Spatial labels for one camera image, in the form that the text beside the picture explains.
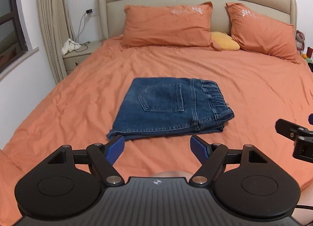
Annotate blue denim jeans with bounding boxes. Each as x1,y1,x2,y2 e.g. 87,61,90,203
107,77,235,141

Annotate orange bed sheet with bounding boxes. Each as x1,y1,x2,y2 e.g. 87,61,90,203
1,37,312,225

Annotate red box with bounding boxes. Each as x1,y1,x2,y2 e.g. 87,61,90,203
306,47,313,58

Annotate pink plush toy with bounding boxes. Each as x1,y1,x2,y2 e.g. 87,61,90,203
296,30,305,54

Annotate right orange pillow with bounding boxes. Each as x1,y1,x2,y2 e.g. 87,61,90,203
226,2,301,64

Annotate orange pillow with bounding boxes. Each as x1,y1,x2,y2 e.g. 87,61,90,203
226,2,301,64
122,2,221,51

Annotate yellow small cushion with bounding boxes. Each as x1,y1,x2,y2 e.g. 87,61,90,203
211,31,240,51

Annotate beige bedside table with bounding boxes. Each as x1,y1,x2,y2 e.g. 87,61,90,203
63,40,102,75

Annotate white cloth on nightstand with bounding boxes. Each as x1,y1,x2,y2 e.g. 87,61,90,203
61,38,81,56

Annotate dark framed window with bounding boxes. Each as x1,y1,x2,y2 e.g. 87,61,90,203
0,0,28,72

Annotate left orange pillow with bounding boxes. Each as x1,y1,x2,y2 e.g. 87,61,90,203
122,2,221,51

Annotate beige curtain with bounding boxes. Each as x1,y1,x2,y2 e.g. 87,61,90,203
37,0,73,84

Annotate black charger cable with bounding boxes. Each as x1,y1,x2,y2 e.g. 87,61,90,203
73,8,94,52

